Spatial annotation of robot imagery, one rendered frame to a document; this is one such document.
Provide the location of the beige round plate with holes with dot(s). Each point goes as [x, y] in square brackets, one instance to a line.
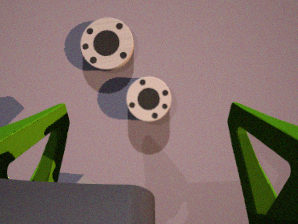
[148, 99]
[107, 44]

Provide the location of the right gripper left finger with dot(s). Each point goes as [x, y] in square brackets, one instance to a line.
[18, 137]

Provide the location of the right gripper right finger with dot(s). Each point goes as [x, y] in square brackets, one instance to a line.
[259, 195]

